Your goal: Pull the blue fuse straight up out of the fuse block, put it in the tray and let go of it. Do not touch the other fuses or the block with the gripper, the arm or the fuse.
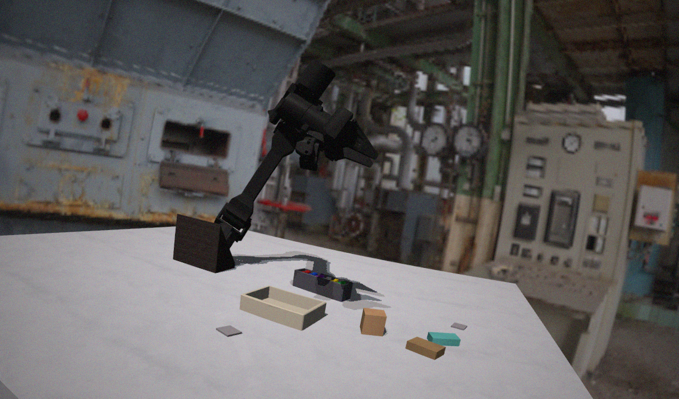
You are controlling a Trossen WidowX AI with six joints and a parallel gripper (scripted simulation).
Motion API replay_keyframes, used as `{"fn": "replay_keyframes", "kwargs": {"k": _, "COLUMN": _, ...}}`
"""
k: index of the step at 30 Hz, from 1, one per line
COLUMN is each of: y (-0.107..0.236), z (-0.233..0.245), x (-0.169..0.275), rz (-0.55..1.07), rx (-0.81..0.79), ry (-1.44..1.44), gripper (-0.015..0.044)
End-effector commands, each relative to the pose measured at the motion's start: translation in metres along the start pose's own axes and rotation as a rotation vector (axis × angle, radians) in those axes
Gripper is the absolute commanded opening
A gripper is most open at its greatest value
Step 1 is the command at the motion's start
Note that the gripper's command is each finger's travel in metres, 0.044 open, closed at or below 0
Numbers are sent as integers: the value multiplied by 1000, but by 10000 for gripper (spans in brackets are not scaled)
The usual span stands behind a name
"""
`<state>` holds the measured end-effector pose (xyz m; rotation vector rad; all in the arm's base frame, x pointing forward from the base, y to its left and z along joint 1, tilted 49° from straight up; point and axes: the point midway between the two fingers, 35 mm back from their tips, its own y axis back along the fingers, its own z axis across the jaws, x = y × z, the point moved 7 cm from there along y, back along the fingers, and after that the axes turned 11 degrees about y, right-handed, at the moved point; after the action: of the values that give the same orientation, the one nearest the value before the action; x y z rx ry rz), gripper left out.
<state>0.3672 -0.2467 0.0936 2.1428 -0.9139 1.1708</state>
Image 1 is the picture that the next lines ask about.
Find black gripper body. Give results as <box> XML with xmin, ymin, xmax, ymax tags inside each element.
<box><xmin>298</xmin><ymin>104</ymin><xmax>353</xmax><ymax>161</ymax></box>

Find brown rectangular block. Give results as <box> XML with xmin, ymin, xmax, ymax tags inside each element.
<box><xmin>406</xmin><ymin>337</ymin><xmax>446</xmax><ymax>360</ymax></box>

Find brown cube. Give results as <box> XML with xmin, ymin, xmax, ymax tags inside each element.
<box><xmin>360</xmin><ymin>308</ymin><xmax>387</xmax><ymax>336</ymax></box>

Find beige shallow tray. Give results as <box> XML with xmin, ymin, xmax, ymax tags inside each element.
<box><xmin>239</xmin><ymin>286</ymin><xmax>327</xmax><ymax>331</ymax></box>

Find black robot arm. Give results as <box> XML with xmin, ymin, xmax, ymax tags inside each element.
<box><xmin>214</xmin><ymin>59</ymin><xmax>335</xmax><ymax>248</ymax></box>

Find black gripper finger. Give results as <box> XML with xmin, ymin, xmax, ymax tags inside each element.
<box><xmin>334</xmin><ymin>147</ymin><xmax>373</xmax><ymax>167</ymax></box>
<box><xmin>335</xmin><ymin>118</ymin><xmax>378</xmax><ymax>159</ymax></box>

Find teal rectangular block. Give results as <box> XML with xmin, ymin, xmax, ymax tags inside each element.
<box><xmin>427</xmin><ymin>332</ymin><xmax>461</xmax><ymax>346</ymax></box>

